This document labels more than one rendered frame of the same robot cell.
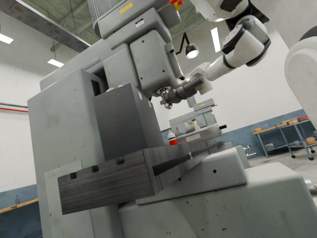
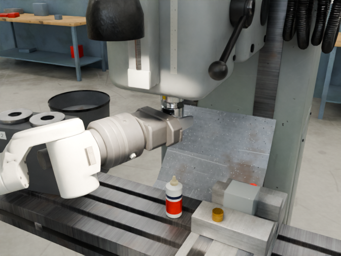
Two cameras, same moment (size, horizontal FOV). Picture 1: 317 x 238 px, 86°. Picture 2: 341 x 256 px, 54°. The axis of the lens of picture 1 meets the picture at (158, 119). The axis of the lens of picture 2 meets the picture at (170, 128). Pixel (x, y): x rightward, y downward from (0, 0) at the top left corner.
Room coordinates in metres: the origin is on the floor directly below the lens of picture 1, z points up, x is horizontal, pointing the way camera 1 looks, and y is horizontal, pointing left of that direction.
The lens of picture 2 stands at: (0.97, -0.72, 1.51)
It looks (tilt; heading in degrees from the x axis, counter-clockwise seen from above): 24 degrees down; 95
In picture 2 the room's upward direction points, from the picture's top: straight up
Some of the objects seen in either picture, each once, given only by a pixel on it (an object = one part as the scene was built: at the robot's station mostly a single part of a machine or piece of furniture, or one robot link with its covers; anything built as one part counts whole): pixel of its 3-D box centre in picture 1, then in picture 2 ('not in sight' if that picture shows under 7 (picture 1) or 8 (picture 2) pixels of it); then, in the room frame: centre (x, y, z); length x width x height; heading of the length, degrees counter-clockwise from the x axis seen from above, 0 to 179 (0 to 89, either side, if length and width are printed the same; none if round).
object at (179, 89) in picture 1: (179, 94); (137, 133); (0.86, -0.14, 1.23); 0.13 x 0.12 x 0.10; 137
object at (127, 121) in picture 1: (133, 125); (37, 149); (0.53, 0.08, 1.07); 0.22 x 0.12 x 0.20; 170
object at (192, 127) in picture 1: (193, 129); (231, 226); (1.05, -0.19, 1.06); 0.15 x 0.06 x 0.04; 157
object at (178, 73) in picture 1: (173, 60); (142, 20); (0.88, -0.18, 1.44); 0.04 x 0.04 x 0.21; 69
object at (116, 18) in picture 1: (139, 20); not in sight; (0.93, -0.06, 1.81); 0.47 x 0.26 x 0.16; 69
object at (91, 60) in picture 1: (89, 73); not in sight; (1.11, 0.39, 1.66); 0.80 x 0.23 x 0.20; 69
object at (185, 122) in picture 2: not in sight; (182, 124); (0.95, -0.10, 1.23); 0.06 x 0.02 x 0.03; 47
